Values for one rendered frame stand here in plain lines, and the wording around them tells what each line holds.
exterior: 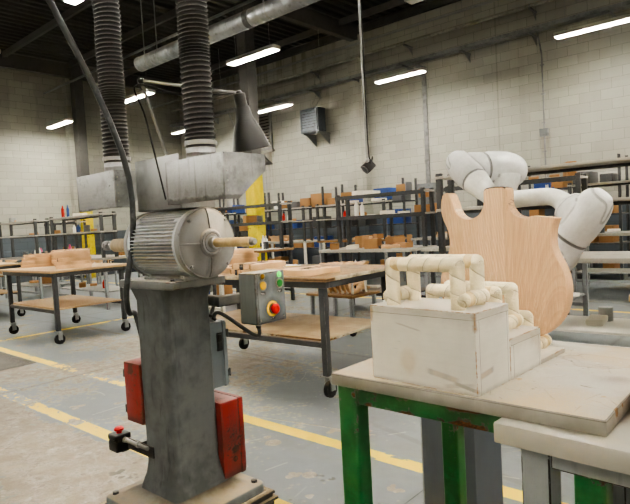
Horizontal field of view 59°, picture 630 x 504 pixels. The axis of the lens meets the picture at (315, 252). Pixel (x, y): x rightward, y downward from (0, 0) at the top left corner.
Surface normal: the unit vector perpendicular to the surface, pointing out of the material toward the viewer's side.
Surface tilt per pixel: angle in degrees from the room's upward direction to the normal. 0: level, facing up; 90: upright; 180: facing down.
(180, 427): 90
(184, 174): 90
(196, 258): 95
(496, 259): 90
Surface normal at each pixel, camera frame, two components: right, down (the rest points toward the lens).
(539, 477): -0.69, 0.07
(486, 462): 0.65, 0.00
